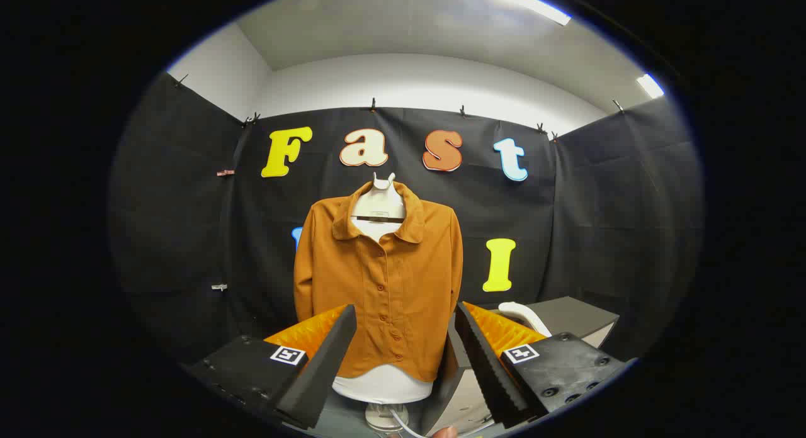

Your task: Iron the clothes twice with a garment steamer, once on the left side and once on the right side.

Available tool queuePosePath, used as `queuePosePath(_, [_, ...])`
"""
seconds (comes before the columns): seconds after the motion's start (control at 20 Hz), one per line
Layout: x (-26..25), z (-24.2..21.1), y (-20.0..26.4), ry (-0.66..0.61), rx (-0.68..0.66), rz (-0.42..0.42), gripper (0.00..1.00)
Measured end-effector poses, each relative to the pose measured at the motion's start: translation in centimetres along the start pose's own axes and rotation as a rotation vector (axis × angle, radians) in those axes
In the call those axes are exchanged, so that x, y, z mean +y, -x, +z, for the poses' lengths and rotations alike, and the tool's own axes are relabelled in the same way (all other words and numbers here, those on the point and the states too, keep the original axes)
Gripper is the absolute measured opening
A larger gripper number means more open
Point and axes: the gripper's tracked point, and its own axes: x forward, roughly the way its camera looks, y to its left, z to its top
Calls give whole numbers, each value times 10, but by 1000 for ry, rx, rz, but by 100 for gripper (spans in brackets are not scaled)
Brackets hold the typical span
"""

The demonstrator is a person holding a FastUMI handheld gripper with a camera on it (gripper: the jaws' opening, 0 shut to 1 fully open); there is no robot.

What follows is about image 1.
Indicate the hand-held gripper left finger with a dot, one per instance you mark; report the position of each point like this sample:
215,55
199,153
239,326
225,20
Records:
324,362

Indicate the white mannequin stand base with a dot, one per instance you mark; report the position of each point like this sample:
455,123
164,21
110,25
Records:
381,418

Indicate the white mannequin torso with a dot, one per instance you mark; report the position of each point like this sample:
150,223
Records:
381,389

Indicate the white garment steamer head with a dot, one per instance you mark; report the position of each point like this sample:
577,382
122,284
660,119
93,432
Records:
526,315

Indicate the row of black clips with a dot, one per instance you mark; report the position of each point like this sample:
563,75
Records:
373,103

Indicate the black backdrop cloth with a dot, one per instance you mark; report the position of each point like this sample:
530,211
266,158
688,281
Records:
567,224

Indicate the long ceiling light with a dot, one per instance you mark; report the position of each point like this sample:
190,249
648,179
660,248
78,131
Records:
529,2

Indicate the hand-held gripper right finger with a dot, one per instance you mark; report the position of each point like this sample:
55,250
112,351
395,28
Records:
488,369

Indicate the small ceiling light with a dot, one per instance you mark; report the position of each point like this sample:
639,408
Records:
650,85

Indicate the brown button-up shirt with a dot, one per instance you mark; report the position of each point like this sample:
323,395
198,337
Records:
403,280

